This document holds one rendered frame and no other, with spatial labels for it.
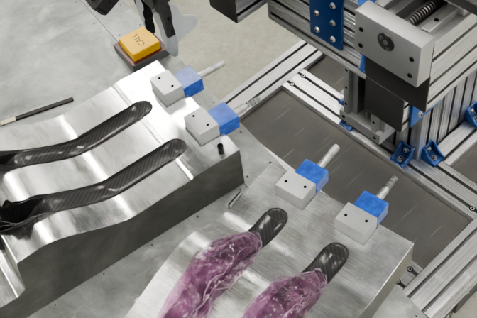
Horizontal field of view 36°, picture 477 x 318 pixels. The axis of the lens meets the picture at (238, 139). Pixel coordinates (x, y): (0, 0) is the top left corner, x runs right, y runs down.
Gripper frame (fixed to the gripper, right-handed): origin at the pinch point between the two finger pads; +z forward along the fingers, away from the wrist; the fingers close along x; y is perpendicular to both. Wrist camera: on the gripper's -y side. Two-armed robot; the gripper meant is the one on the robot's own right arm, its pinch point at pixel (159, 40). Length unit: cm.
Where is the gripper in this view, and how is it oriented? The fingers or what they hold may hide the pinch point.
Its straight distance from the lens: 119.3
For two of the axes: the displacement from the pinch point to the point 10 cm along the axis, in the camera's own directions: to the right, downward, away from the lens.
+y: 8.2, -4.9, 2.9
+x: -5.6, -6.0, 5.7
